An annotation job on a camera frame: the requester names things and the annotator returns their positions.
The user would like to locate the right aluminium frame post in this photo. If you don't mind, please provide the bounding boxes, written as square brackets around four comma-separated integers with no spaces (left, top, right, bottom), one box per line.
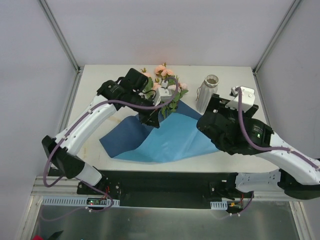
[252,0,303,76]

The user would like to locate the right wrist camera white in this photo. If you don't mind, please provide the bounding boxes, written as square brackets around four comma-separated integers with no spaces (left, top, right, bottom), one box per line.
[226,86,255,113]

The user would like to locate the purple cable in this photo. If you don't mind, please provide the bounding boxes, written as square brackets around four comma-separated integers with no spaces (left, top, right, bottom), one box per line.
[212,86,320,221]
[39,76,181,221]

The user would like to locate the right white cable duct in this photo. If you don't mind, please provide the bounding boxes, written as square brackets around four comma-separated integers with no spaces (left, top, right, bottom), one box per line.
[210,200,228,211]

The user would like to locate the left white cable duct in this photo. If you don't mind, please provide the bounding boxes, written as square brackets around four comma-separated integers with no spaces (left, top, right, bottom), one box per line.
[42,196,120,208]

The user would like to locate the white ribbed ceramic vase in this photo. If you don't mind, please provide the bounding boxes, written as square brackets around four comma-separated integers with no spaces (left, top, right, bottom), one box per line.
[196,74,219,114]

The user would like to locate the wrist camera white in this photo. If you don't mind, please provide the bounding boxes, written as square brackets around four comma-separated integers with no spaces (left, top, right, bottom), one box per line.
[152,81,174,106]
[226,86,255,113]

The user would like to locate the blue wrapping paper sheet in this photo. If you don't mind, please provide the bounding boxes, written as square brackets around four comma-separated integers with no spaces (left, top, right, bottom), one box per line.
[99,101,218,164]

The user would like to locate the red object bottom edge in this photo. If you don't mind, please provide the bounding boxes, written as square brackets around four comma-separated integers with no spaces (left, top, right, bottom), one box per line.
[31,235,44,240]

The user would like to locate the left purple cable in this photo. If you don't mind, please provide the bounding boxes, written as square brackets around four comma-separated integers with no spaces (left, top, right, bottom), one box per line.
[39,76,181,221]

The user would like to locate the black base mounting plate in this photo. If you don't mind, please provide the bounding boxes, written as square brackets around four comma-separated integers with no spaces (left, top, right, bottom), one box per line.
[47,167,259,208]

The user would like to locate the left aluminium frame post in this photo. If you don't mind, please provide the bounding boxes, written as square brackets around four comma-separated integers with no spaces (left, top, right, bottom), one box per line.
[37,0,81,73]

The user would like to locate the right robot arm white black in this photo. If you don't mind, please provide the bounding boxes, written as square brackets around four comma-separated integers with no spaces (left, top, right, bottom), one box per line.
[196,93,320,200]

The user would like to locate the white cable duct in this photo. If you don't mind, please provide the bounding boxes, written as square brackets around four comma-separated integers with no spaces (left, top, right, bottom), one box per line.
[210,200,228,211]
[42,196,120,208]

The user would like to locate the aluminium frame post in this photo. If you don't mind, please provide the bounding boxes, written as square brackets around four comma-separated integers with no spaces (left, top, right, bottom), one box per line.
[252,0,303,76]
[37,0,81,73]

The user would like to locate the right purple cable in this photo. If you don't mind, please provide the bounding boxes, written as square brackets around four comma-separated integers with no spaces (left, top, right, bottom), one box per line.
[212,86,320,221]

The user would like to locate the pink flower bouquet blue wrap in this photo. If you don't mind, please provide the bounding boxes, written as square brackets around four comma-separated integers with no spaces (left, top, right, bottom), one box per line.
[140,62,189,119]

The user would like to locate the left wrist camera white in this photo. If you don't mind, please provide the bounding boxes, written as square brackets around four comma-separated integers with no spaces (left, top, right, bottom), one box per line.
[152,81,174,106]

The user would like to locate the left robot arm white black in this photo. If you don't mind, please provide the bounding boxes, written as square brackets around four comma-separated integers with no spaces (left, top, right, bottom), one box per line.
[41,68,160,195]

